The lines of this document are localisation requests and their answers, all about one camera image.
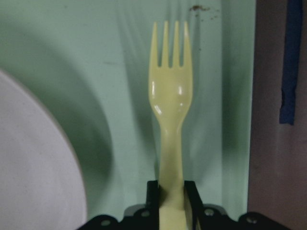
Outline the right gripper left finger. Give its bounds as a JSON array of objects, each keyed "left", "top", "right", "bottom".
[{"left": 80, "top": 181, "right": 160, "bottom": 230}]

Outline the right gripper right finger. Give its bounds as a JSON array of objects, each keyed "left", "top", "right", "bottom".
[{"left": 184, "top": 181, "right": 288, "bottom": 230}]

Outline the white round plate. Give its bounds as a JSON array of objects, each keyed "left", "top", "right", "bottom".
[{"left": 0, "top": 72, "right": 87, "bottom": 230}]

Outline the yellow plastic fork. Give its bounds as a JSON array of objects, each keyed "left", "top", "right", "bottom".
[{"left": 149, "top": 22, "right": 193, "bottom": 230}]

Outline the light green tray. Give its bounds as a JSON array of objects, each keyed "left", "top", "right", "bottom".
[{"left": 0, "top": 0, "right": 256, "bottom": 218}]

